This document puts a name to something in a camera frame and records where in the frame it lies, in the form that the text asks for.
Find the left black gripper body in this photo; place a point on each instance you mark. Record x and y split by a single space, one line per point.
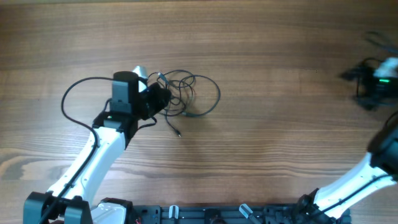
149 101

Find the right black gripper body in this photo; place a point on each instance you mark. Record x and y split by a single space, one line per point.
372 82

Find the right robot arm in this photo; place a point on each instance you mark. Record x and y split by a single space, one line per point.
377 169

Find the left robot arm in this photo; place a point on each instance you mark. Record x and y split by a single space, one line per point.
69 199

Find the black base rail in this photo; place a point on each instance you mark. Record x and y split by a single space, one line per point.
217 214

